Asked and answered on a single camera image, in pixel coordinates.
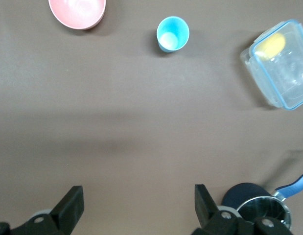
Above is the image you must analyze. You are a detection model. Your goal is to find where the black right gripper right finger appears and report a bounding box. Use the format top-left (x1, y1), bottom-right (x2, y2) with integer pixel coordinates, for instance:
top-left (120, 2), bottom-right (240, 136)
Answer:
top-left (191, 184), bottom-right (293, 235)

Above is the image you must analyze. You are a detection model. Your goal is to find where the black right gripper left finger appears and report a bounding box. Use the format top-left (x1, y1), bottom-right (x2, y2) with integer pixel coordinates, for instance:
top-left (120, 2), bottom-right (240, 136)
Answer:
top-left (0, 185), bottom-right (84, 235)

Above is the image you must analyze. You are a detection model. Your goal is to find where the brown table mat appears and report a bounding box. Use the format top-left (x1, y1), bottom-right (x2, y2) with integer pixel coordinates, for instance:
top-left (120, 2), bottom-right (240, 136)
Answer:
top-left (0, 0), bottom-right (303, 235)

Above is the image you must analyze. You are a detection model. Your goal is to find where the clear plastic container blue seal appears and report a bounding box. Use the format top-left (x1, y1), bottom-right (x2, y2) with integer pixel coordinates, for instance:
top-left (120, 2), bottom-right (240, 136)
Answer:
top-left (239, 19), bottom-right (303, 112)

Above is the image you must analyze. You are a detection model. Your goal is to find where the yellow round food piece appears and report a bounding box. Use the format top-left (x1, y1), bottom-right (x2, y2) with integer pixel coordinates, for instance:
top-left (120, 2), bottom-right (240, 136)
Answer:
top-left (254, 32), bottom-right (287, 61)

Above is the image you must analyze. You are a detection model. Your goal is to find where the empty blue cup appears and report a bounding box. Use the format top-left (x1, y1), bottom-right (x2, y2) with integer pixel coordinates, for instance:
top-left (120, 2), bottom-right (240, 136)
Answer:
top-left (156, 16), bottom-right (190, 53)

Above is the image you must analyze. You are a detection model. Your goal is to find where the pink bowl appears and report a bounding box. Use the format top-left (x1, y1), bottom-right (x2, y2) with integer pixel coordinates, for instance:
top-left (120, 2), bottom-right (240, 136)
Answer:
top-left (48, 0), bottom-right (107, 31)

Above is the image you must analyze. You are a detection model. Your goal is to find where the black saucepan with blue handle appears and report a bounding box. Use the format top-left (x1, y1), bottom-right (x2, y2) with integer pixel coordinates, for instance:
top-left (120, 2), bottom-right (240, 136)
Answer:
top-left (221, 168), bottom-right (303, 231)

